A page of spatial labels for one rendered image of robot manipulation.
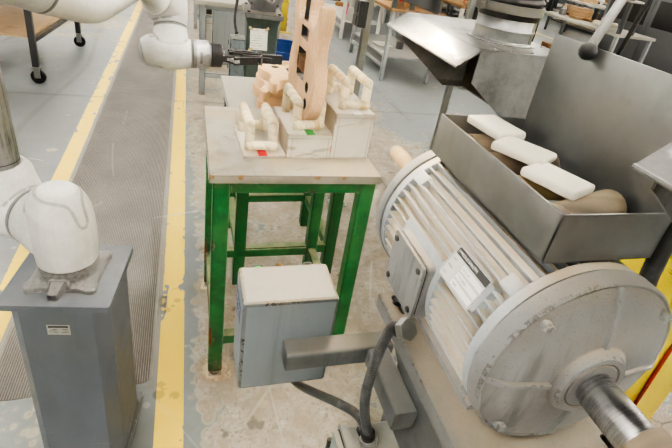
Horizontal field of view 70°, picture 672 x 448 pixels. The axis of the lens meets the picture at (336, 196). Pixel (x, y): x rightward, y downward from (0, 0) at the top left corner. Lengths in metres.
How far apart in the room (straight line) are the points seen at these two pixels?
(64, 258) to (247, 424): 0.96
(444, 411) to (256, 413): 1.40
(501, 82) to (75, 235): 1.08
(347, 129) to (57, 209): 0.92
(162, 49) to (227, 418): 1.33
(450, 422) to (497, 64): 0.52
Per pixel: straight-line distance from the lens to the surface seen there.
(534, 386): 0.60
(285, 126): 1.71
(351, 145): 1.74
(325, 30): 1.55
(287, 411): 2.06
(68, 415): 1.81
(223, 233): 1.67
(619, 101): 0.69
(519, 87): 0.84
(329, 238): 2.48
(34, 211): 1.40
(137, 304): 2.47
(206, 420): 2.03
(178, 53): 1.62
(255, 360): 0.88
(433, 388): 0.73
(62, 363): 1.63
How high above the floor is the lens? 1.65
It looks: 29 degrees down
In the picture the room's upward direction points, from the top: 10 degrees clockwise
